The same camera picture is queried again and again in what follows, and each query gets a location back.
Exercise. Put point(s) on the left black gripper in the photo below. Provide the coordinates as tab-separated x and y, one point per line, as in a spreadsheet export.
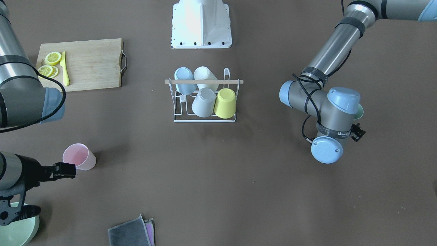
358	132

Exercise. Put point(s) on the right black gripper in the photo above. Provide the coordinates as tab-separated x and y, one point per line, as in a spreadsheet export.
30	171

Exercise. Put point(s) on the mint green cup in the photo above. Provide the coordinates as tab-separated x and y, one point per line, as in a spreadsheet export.
360	112

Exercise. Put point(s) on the pink cup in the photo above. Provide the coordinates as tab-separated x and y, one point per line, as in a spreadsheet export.
79	155

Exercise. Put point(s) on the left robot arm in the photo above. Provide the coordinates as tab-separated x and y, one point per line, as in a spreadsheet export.
337	109

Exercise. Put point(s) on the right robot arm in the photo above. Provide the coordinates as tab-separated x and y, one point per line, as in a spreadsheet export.
24	102

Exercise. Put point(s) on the yellow cup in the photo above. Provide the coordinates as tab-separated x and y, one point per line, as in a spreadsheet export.
225	105

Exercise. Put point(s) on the grey cup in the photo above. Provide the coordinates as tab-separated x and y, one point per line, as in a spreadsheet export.
203	104

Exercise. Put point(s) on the white cup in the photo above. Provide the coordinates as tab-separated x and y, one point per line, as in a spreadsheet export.
203	73

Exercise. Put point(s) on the green bowl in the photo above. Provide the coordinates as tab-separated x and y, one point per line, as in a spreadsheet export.
19	233

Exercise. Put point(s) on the grey folded cloth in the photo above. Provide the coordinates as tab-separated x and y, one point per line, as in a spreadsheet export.
131	233

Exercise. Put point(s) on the purple folded cloth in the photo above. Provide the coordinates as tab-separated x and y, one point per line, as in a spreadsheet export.
149	226

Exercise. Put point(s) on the lemon slice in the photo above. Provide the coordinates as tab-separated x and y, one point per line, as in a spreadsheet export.
53	58
55	72
46	70

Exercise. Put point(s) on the yellow plastic knife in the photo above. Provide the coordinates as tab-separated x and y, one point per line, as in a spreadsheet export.
63	64

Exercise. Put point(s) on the wooden cutting board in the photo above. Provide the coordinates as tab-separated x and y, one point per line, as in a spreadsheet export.
93	64

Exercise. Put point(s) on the white wire cup rack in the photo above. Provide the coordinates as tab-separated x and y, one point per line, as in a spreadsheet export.
183	88

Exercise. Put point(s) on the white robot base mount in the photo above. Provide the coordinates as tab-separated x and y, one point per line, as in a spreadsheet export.
201	24

